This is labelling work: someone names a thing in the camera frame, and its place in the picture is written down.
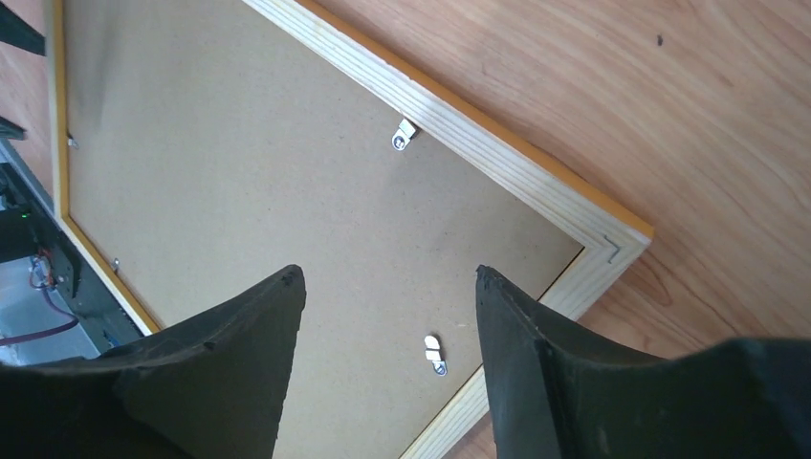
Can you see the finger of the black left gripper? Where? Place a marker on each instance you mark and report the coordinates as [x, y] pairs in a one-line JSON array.
[[15, 31]]

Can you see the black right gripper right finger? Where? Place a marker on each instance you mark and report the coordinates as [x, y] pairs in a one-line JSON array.
[[559, 390]]

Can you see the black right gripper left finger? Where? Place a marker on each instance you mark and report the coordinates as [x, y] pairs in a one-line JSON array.
[[211, 386]]

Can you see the brown cardboard backing sheet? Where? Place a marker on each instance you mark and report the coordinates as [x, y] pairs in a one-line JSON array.
[[213, 149]]

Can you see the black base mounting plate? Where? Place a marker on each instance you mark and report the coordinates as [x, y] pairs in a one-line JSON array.
[[53, 303]]

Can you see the light wooden picture frame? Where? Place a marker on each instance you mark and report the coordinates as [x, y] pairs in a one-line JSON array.
[[611, 237]]

